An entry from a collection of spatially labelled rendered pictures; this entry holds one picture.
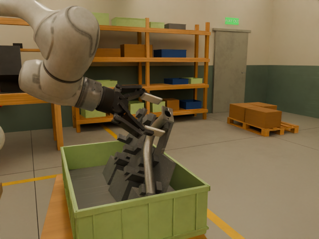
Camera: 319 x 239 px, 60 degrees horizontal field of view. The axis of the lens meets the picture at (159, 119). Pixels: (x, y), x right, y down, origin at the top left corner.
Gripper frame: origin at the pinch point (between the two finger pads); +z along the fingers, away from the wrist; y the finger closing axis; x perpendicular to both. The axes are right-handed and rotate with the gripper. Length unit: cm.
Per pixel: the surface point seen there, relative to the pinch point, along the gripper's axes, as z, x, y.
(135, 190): 0.5, 17.7, -18.6
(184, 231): 15.8, 13.8, -31.2
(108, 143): 2, 50, 18
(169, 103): 239, 326, 340
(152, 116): 7.0, 15.6, 12.9
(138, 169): 4.1, 22.0, -8.1
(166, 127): 5.0, 2.9, -1.2
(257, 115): 344, 195, 249
